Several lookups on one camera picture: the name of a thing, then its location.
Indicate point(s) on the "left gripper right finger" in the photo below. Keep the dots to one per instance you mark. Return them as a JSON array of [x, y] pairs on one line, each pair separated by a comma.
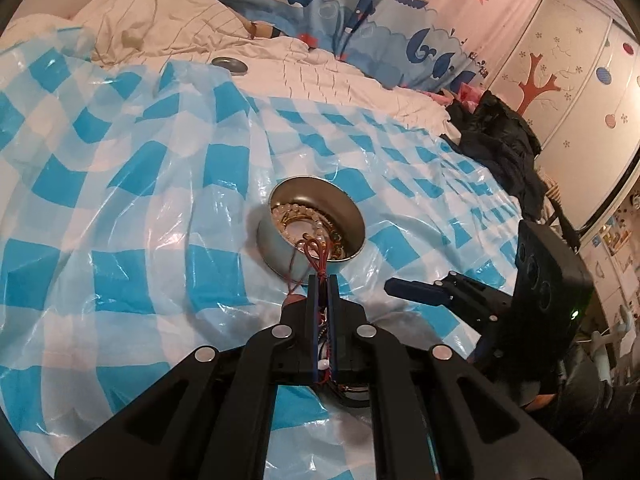
[[434, 415]]

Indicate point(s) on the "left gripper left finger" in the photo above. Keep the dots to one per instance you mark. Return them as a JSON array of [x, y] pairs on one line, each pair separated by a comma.
[[210, 416]]

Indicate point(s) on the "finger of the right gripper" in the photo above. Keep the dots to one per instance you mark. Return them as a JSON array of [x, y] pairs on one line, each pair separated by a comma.
[[476, 303]]

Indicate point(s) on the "person's right hand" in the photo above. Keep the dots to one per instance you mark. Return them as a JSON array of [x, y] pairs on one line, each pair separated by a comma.
[[540, 401]]

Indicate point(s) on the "black clothing pile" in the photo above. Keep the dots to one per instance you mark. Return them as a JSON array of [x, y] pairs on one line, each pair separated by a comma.
[[501, 140]]

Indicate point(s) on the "round silver metal tin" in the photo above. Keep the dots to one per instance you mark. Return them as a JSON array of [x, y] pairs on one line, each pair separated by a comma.
[[287, 260]]

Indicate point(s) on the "white wardrobe with tree decal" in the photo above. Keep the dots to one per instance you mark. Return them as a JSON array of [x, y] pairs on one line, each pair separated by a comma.
[[574, 77]]

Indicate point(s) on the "blue checkered plastic sheet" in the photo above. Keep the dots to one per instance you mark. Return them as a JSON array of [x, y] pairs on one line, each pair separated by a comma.
[[130, 200]]

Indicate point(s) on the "whale pattern curtain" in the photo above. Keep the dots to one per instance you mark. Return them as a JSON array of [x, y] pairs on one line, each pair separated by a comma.
[[426, 45]]

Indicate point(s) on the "white grid bedsheet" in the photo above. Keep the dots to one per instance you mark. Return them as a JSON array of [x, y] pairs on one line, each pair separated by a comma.
[[287, 68]]

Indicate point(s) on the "silver tin lid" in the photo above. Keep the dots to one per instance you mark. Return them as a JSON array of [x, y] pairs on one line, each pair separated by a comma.
[[233, 65]]

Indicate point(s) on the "white striped pillow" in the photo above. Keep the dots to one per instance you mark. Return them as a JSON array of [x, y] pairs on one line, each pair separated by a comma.
[[153, 32]]

